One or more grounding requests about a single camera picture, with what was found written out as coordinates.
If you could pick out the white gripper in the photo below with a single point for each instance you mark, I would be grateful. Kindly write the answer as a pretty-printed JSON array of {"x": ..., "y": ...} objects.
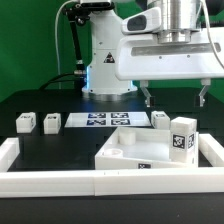
[{"x": 164, "y": 43}]

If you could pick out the white square table top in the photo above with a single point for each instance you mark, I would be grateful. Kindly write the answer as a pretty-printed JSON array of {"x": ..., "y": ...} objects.
[{"x": 139, "y": 148}]

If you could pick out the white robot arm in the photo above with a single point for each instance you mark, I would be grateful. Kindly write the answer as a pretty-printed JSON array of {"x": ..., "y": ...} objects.
[{"x": 106, "y": 34}]

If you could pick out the white U-shaped fence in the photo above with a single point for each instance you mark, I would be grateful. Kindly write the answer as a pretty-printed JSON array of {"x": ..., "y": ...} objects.
[{"x": 102, "y": 183}]

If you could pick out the white marker sheet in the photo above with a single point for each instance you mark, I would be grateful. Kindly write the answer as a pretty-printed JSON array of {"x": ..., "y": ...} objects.
[{"x": 107, "y": 119}]

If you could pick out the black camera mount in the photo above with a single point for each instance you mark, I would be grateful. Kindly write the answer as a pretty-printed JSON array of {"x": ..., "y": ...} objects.
[{"x": 80, "y": 12}]

